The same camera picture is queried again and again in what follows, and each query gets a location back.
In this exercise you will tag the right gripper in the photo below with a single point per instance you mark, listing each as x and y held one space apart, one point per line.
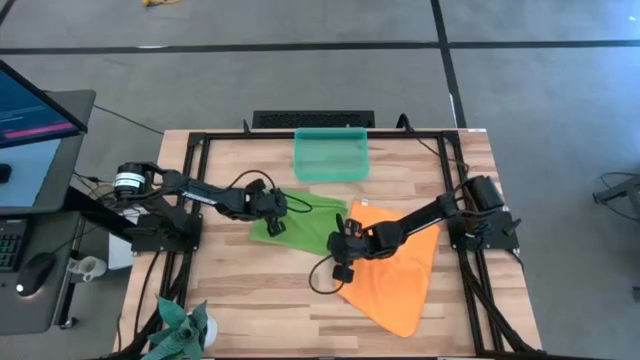
355 245

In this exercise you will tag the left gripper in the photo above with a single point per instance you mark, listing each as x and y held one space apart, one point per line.
260 205

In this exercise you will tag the green microfiber towel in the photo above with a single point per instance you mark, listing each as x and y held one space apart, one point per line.
310 230

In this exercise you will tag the orange microfiber towel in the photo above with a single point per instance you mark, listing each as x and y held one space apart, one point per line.
395 290

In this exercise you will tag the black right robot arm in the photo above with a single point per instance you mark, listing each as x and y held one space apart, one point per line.
420 217

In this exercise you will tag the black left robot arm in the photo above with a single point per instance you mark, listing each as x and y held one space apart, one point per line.
200 191

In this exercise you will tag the teal translucent plastic basket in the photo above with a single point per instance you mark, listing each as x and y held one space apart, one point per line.
331 155

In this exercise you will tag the black perforated metal panel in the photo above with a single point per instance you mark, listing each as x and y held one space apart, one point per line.
312 119

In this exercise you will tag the white plant pot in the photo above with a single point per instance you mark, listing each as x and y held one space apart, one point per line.
211 332

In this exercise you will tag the white box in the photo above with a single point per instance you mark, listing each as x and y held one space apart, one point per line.
119 255

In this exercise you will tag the white cup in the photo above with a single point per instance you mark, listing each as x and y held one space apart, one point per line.
90 267

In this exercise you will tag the grey side desk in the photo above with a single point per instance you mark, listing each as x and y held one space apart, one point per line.
55 300

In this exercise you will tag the black computer mouse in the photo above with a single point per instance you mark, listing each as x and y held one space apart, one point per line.
35 272

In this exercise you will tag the computer monitor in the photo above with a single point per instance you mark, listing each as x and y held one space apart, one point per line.
30 110

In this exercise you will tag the backlit black keyboard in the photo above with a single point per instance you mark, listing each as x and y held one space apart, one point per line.
10 247

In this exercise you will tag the black round device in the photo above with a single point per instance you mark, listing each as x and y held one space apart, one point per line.
4 173

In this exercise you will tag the black tripod stand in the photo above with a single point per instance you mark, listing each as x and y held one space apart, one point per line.
617 192

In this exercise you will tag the black aluminium table frame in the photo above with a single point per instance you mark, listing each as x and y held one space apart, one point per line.
235 134

